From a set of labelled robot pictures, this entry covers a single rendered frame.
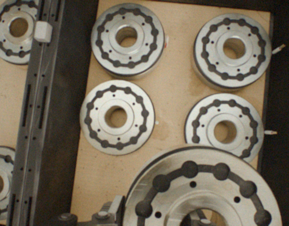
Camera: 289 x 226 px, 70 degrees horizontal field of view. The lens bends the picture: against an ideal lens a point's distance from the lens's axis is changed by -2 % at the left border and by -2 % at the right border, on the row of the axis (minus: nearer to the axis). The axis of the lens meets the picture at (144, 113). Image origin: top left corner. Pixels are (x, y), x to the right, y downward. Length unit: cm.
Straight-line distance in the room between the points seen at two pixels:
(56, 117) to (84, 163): 10
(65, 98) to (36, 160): 8
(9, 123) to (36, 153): 15
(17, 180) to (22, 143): 4
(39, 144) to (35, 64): 8
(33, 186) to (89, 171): 10
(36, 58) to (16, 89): 14
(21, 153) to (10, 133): 13
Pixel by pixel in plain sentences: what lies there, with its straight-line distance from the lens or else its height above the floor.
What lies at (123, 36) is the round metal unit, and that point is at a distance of 33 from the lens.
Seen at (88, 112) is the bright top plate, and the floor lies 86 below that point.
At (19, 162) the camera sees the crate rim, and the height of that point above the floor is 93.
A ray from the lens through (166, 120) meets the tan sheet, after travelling 31.
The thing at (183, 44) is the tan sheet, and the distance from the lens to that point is 34.
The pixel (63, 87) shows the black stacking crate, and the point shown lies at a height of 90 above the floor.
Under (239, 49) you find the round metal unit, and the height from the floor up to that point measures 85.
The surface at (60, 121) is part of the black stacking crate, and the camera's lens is 27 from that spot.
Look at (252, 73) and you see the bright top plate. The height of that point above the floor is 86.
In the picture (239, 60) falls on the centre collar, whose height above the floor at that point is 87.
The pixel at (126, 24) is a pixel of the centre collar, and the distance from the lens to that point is 31.
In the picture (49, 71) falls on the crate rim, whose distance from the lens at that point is 25.
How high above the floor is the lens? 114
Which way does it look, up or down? 85 degrees down
